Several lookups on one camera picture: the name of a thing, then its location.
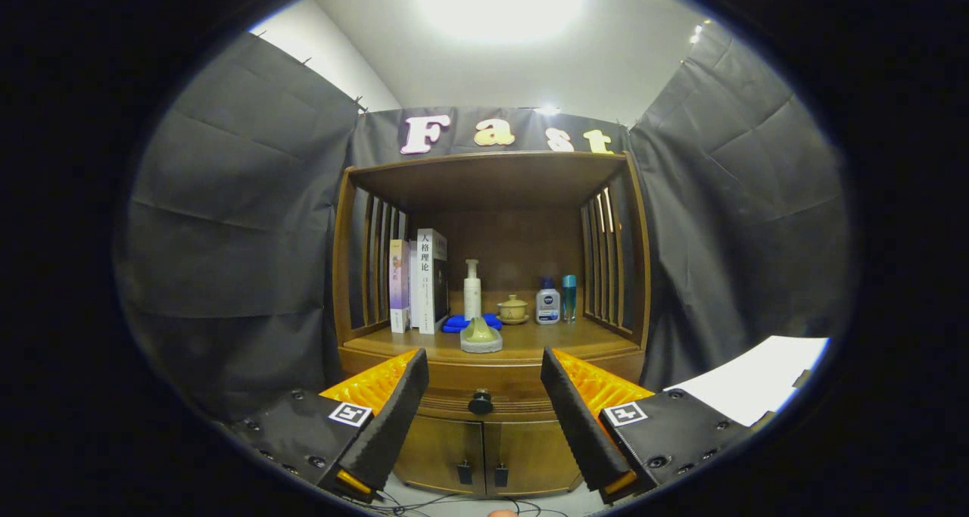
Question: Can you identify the yellow lidded teacup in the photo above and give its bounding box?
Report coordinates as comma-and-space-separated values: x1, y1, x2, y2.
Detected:
497, 294, 531, 325

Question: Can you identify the black floor cable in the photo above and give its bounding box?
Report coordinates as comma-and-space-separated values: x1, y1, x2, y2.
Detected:
371, 489, 569, 516

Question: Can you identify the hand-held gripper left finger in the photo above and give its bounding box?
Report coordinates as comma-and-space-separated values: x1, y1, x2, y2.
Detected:
227, 348, 431, 503

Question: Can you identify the blue folded cloth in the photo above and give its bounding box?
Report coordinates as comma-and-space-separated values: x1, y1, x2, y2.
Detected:
443, 313, 503, 334

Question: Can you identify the thick white book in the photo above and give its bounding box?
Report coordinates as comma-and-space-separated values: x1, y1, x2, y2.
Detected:
416, 228, 449, 335

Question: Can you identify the ceiling light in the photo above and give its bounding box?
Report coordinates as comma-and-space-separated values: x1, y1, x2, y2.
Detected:
415, 0, 585, 45

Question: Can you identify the wooden drawer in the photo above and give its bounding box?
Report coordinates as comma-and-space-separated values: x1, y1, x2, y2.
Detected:
338, 350, 646, 423

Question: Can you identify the wooden countertop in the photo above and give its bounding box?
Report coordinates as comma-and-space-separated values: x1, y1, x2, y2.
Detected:
341, 316, 643, 363

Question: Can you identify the brown wooden cabinet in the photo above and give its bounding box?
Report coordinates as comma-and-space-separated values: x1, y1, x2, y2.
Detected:
332, 151, 653, 500

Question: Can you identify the purple book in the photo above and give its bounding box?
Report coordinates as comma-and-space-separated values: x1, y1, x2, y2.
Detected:
389, 238, 411, 334

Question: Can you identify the white pump bottle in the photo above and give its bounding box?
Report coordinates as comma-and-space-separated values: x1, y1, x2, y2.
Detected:
463, 259, 482, 321

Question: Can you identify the green item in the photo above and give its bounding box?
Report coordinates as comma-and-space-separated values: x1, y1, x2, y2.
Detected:
460, 316, 504, 354

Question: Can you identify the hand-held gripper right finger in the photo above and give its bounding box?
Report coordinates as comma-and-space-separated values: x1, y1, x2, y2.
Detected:
539, 347, 774, 504

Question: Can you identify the white lotion bottle blue cap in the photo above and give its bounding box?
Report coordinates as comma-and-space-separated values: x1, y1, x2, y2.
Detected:
535, 277, 562, 325

